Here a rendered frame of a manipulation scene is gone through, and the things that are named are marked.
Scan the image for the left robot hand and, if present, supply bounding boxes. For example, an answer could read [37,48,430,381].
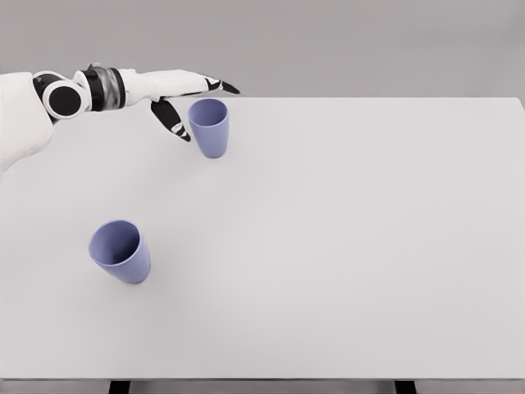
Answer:
[139,69,241,143]

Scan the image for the blue plastic cup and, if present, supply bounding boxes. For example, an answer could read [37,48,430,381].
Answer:
[187,98,230,159]
[88,219,152,286]

